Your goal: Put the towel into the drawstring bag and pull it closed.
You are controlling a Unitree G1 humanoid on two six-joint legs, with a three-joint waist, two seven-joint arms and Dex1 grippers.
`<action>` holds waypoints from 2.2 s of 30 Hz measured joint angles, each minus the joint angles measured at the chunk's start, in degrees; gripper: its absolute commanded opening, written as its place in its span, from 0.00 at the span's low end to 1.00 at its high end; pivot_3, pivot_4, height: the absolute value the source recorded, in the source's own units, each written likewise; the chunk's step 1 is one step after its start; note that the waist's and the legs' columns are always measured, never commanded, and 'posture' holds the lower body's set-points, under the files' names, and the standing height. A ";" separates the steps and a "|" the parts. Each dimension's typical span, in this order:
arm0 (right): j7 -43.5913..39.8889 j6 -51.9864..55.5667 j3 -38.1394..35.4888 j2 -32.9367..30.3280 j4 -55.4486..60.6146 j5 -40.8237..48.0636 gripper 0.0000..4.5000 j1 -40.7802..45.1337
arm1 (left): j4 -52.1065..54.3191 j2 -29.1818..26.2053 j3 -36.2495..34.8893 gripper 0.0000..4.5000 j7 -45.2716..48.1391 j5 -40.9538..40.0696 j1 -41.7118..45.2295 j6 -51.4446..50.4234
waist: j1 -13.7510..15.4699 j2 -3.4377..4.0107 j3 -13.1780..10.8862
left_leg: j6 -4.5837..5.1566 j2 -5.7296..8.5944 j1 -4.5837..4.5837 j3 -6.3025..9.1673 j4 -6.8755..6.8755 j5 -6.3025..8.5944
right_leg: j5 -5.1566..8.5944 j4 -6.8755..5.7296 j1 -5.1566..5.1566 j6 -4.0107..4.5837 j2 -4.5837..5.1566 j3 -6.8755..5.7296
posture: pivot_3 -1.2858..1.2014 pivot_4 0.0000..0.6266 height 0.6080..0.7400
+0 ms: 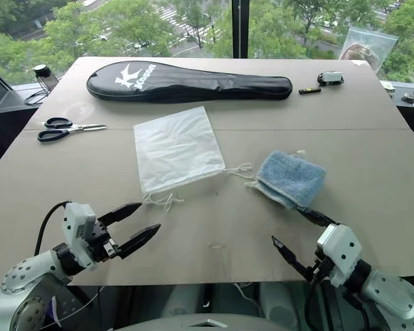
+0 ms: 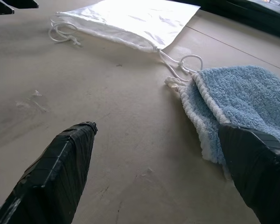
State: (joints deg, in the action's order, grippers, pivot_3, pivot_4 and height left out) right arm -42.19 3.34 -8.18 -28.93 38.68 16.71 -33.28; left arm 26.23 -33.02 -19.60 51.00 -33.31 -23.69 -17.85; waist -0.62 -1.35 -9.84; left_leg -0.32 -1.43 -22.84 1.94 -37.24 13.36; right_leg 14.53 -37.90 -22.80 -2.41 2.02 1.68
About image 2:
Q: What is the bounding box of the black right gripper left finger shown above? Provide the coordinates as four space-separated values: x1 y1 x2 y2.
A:
0 121 98 224

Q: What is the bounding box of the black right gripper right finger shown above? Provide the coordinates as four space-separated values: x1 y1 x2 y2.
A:
217 123 280 224

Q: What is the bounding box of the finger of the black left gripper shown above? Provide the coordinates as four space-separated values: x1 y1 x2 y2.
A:
0 0 39 16

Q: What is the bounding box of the light blue fluffy towel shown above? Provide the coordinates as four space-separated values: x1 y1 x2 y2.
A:
164 65 280 180

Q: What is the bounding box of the white drawstring bag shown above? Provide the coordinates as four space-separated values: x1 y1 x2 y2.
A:
48 0 204 76

